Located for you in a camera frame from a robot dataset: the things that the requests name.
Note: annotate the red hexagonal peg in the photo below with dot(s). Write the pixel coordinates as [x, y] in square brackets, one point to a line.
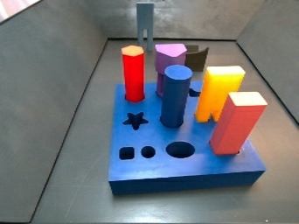
[134, 68]

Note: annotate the blue shape-sorting board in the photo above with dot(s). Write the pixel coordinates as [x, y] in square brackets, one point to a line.
[158, 159]

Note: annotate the purple pentagon peg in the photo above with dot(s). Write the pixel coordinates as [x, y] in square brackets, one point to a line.
[169, 54]

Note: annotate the yellow arch-notched peg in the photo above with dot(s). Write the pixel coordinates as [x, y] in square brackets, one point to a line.
[222, 79]

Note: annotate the salmon red rectangular peg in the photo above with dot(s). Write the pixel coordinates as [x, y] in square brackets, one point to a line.
[242, 110]

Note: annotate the dark blue cylinder peg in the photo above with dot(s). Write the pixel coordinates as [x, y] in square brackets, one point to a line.
[175, 92]

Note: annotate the light blue two-legged peg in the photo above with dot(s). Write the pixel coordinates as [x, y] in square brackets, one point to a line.
[145, 23]

